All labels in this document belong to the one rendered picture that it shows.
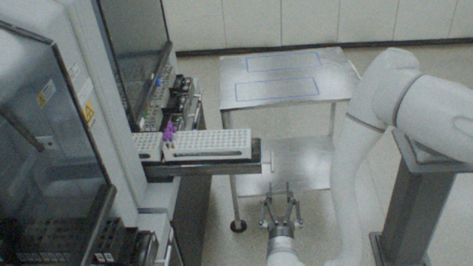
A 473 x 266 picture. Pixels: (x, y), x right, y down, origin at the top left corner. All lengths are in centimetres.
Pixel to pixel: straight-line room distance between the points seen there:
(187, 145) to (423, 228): 107
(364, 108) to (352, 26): 283
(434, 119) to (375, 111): 13
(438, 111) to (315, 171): 128
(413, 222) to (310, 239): 57
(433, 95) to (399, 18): 297
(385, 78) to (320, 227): 138
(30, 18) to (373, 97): 72
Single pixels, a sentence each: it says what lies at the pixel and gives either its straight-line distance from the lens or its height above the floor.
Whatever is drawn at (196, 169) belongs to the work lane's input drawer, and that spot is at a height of 79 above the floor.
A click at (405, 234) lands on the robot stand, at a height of 28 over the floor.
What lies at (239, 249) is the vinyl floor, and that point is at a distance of 207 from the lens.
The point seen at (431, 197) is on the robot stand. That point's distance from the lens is 169.
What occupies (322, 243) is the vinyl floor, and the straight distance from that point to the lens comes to 209.
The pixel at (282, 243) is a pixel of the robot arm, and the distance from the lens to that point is 111.
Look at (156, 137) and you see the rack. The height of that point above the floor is 86.
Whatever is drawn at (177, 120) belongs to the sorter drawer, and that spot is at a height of 82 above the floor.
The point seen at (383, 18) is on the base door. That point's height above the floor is 30.
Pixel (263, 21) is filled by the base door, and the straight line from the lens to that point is 357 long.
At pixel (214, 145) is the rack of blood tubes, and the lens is 130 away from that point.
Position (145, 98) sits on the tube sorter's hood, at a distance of 136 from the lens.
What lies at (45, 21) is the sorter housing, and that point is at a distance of 88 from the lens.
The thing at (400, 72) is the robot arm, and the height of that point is 127.
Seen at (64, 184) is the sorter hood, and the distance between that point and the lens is 86.
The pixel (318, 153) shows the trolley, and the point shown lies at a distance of 214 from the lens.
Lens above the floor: 170
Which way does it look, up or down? 38 degrees down
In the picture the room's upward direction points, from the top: 6 degrees counter-clockwise
